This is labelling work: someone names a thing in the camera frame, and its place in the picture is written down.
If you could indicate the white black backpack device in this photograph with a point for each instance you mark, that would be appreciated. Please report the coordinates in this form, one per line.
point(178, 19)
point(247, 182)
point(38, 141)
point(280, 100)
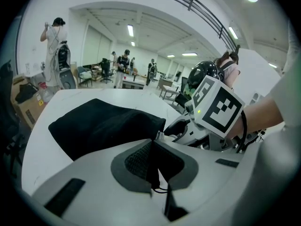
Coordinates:
point(65, 67)

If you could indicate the clear water bottle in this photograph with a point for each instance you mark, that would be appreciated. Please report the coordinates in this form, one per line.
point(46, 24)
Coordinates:
point(47, 96)

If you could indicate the long ceiling light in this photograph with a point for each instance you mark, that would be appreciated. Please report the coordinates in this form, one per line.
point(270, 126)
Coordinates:
point(233, 33)
point(171, 55)
point(130, 30)
point(189, 54)
point(132, 43)
point(273, 65)

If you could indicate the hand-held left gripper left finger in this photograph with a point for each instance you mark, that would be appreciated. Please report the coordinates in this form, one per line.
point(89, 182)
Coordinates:
point(94, 173)

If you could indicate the grey chair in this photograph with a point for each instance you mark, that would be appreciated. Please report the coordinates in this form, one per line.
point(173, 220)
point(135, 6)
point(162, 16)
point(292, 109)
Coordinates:
point(83, 75)

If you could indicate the black cloth bag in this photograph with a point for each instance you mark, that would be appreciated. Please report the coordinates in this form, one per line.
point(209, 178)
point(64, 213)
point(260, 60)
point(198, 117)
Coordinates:
point(98, 126)

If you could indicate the grey desk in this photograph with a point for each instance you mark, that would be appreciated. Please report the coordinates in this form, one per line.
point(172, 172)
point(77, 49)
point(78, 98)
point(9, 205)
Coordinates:
point(168, 88)

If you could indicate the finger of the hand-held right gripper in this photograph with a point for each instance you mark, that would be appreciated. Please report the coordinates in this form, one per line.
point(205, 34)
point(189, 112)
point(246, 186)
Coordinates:
point(182, 132)

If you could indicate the white table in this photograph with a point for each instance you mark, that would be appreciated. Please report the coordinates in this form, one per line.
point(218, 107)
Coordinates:
point(132, 82)

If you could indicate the black cloth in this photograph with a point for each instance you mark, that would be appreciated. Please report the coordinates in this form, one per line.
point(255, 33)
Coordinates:
point(26, 92)

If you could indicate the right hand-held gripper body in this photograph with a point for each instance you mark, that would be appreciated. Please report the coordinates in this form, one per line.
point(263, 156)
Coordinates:
point(218, 102)

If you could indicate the person's right forearm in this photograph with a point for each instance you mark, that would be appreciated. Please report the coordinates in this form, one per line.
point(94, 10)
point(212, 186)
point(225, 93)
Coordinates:
point(261, 114)

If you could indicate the black office chair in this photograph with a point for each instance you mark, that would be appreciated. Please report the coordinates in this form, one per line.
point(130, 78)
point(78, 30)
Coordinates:
point(8, 116)
point(105, 68)

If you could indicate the black fisheye camera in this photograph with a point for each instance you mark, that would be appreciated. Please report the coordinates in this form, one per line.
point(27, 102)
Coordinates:
point(203, 73)

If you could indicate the cardboard box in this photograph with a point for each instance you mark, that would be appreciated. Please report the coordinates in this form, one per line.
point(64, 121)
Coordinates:
point(28, 113)

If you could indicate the black railing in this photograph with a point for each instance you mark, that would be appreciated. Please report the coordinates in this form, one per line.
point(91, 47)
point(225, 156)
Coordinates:
point(200, 5)

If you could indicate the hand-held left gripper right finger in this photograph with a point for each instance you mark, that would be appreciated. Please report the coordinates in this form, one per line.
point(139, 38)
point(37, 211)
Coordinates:
point(216, 187)

